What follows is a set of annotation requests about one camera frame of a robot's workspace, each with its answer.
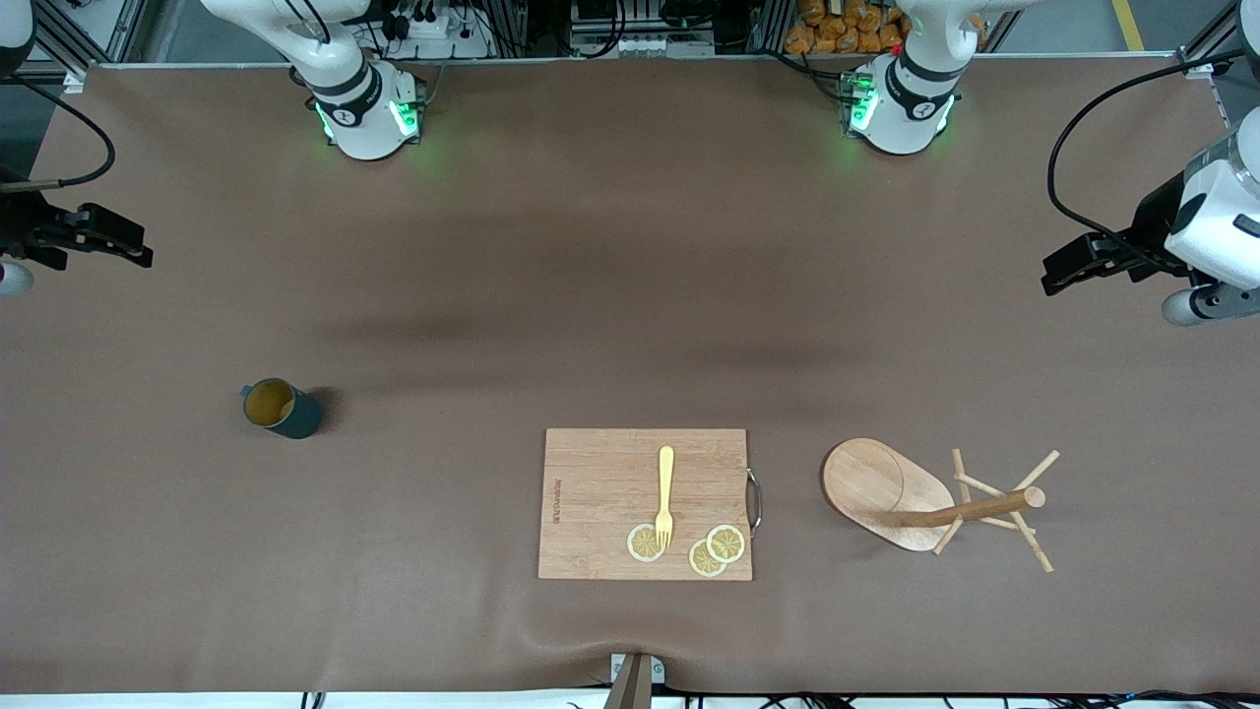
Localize teal cup with yellow inside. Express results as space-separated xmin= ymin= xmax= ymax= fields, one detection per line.
xmin=240 ymin=378 xmax=325 ymax=440

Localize wooden cup rack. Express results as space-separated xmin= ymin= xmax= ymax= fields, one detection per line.
xmin=822 ymin=437 xmax=1061 ymax=574

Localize orange packets pile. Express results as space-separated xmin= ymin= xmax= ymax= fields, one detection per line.
xmin=785 ymin=0 xmax=912 ymax=55

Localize large table mat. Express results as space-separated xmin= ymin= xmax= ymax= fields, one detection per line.
xmin=0 ymin=54 xmax=1260 ymax=695

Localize white power strip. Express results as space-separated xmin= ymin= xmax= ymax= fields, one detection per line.
xmin=389 ymin=10 xmax=493 ymax=60

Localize yellow plastic fork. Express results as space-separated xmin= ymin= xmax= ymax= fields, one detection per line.
xmin=655 ymin=445 xmax=676 ymax=550

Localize long white socket strip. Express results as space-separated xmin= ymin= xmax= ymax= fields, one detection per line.
xmin=573 ymin=34 xmax=715 ymax=58

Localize wooden cutting board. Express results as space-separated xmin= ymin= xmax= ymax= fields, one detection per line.
xmin=538 ymin=427 xmax=764 ymax=582

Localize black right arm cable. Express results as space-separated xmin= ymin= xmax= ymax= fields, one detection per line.
xmin=0 ymin=77 xmax=117 ymax=188

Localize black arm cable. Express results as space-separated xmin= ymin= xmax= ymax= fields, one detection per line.
xmin=1046 ymin=54 xmax=1241 ymax=277
xmin=0 ymin=77 xmax=117 ymax=188

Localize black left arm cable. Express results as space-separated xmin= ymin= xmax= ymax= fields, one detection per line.
xmin=1046 ymin=54 xmax=1241 ymax=277

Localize metal bracket at table edge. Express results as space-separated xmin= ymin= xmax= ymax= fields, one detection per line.
xmin=602 ymin=652 xmax=666 ymax=709

